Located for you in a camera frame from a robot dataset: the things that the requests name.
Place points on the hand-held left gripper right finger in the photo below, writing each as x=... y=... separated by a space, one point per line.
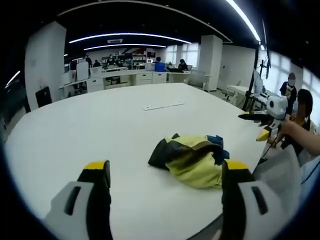
x=240 y=200

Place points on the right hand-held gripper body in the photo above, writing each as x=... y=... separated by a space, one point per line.
x=276 y=107

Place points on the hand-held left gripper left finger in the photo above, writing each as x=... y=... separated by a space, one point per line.
x=82 y=200

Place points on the yellow and dark garment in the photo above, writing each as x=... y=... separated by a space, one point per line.
x=190 y=162

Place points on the person's right hand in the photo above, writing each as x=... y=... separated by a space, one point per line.
x=287 y=130

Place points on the black stand pole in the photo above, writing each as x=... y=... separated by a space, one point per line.
x=253 y=82

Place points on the person's light blue shirt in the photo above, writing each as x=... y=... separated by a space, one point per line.
x=311 y=172

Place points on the white flat strip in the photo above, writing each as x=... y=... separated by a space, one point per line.
x=163 y=106

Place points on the long ceiling light strip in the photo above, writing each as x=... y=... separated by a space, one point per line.
x=246 y=18

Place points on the black chair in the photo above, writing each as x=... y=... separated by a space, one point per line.
x=43 y=97

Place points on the white board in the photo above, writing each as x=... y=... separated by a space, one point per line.
x=82 y=70

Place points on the long white counter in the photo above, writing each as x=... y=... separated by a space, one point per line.
x=120 y=75

